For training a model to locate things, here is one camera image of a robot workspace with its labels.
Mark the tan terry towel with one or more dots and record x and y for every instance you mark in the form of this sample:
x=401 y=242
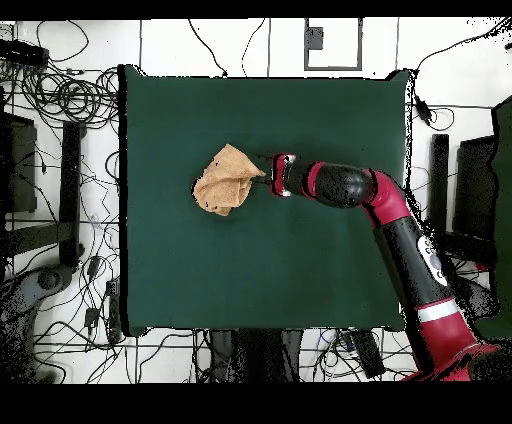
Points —
x=228 y=184

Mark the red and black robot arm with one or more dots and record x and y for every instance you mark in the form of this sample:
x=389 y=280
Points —
x=344 y=184

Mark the black flat box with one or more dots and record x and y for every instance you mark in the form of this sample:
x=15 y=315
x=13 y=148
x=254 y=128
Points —
x=22 y=168

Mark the dark green table cloth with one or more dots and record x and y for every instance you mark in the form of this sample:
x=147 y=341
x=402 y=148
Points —
x=180 y=120

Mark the grey floor outlet box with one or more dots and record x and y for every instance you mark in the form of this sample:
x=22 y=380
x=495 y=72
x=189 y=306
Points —
x=314 y=38

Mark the black stand base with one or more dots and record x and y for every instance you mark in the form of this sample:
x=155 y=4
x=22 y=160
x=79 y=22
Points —
x=439 y=168
x=70 y=180

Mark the black stand behind table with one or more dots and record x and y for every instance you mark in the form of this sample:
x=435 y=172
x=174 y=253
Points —
x=260 y=356

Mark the black upright panel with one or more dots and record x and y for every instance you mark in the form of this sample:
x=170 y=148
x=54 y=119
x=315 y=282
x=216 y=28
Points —
x=474 y=184

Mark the black power strip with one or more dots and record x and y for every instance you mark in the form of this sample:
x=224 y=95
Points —
x=366 y=354
x=114 y=316

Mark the small black power adapter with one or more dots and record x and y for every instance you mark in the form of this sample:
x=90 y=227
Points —
x=91 y=317

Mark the green cloth on side table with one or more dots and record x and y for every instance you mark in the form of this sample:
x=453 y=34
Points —
x=504 y=200

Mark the black long device box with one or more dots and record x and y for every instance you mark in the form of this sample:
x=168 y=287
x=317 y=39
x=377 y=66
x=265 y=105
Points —
x=22 y=54

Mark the dark grey square floor frame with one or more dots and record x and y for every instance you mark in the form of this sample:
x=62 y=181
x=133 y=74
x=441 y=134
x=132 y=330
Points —
x=332 y=68

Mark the grey pedestal foot with caster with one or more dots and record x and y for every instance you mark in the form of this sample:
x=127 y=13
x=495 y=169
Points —
x=478 y=298
x=24 y=296

